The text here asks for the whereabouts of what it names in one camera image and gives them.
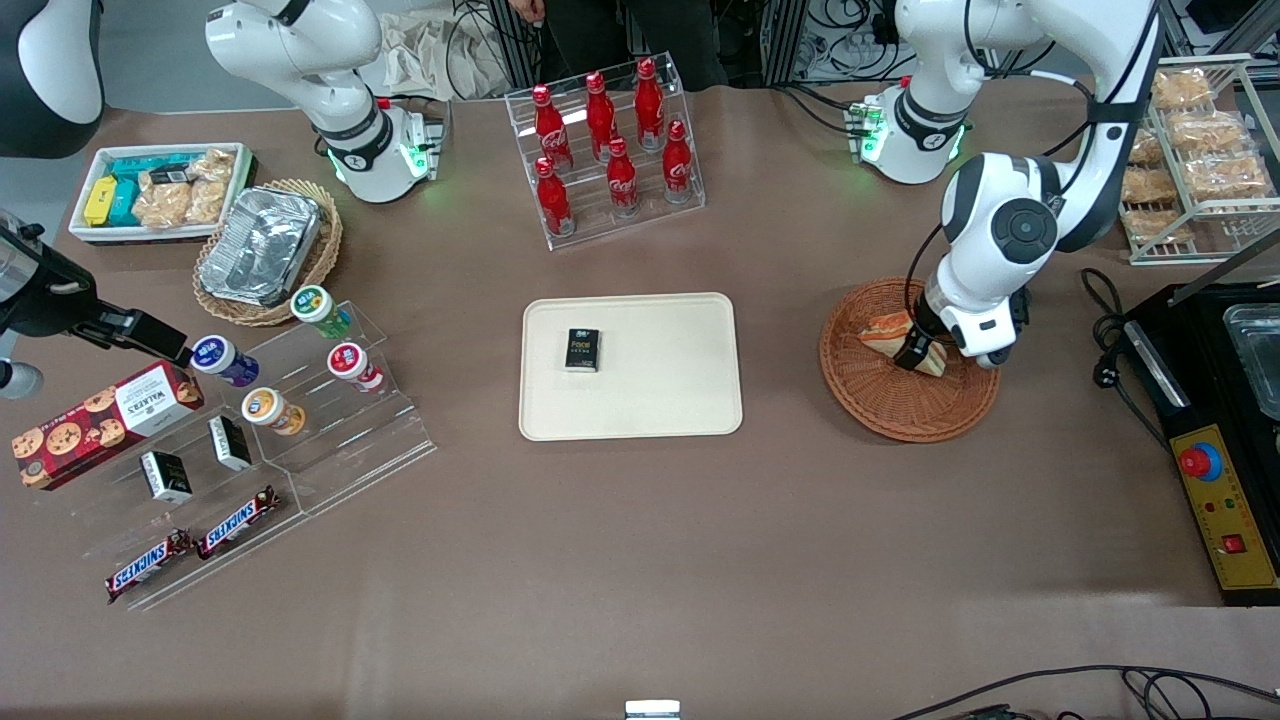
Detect cream plastic tray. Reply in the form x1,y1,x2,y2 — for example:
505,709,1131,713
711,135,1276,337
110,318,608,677
518,292,745,442

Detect clear acrylic tiered stand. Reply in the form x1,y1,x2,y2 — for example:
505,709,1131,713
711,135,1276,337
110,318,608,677
228,300,438,517
75,385,306,613

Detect red Walkers cookie box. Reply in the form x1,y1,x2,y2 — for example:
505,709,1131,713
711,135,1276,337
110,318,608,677
12,360,205,491

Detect green lid snack cup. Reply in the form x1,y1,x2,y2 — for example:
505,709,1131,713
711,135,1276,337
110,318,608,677
290,285,353,339

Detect black camera cable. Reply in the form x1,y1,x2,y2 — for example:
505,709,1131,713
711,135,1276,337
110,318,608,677
903,222,949,336

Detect grey metal rod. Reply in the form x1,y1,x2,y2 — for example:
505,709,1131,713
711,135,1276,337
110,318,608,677
1168,225,1280,306

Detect red Coca-Cola bottle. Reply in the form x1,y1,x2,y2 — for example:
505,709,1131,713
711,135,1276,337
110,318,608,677
635,57,666,151
661,120,695,205
535,157,576,238
531,84,574,171
585,71,619,161
606,136,641,218

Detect grey cylindrical part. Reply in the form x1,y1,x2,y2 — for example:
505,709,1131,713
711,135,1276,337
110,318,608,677
0,360,46,401

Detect clear acrylic bottle rack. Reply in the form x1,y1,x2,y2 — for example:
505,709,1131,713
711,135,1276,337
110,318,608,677
505,52,707,251

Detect person in dark clothes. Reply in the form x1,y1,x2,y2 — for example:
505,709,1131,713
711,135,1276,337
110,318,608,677
510,0,731,91

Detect triangle sandwich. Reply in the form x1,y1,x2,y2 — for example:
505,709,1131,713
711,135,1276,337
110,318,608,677
858,310,949,378

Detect black power cable with plug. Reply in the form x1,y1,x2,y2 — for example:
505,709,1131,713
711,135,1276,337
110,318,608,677
1080,267,1171,446

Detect white wire shelf rack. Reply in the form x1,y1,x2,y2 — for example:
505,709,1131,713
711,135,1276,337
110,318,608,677
1108,55,1280,266

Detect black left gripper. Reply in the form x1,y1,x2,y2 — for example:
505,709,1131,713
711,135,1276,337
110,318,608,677
893,304,951,373

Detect light wicker basket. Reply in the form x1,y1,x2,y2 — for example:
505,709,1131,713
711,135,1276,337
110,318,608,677
193,180,344,328

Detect blue lid snack cup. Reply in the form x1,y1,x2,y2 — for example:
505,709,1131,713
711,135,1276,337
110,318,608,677
190,335,261,389

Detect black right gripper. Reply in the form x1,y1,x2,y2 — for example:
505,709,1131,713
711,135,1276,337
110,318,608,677
0,210,193,368

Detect white crumpled cloth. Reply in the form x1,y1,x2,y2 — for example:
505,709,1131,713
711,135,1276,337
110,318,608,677
380,10,511,101

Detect Snickers chocolate bar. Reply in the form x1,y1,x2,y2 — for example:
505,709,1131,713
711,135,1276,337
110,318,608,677
196,486,281,561
105,530,193,604

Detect stainless steel pan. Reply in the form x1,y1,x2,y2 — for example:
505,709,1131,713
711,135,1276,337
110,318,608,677
1222,303,1280,421

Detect black countertop appliance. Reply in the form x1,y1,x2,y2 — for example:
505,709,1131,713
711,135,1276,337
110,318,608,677
1120,280,1280,608

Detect orange snack cup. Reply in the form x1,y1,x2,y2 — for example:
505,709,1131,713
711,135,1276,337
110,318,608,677
241,387,306,437

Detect red lid snack cup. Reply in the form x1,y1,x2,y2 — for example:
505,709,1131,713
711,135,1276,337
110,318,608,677
327,342,385,393

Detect black floor cables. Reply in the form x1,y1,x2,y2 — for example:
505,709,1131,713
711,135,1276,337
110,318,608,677
890,665,1280,720

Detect red emergency stop button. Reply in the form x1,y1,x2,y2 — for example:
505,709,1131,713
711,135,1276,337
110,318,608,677
1178,440,1223,483

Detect white plastic bin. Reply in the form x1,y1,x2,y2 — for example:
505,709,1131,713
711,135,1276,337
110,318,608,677
68,143,256,246

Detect tangle of black cables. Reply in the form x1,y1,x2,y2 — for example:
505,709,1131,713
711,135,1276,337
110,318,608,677
800,0,901,81

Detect aluminium foil tray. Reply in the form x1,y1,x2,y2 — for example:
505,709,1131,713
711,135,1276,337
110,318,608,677
198,187,323,308

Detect clear bag fried snack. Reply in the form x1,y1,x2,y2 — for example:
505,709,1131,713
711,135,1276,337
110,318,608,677
185,149,237,224
134,170,193,230

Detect brown round wicker basket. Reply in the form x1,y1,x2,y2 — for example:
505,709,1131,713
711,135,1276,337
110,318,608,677
819,277,1002,444

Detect small black white box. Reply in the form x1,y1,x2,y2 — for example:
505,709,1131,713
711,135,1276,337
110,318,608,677
207,415,253,472
140,450,193,505

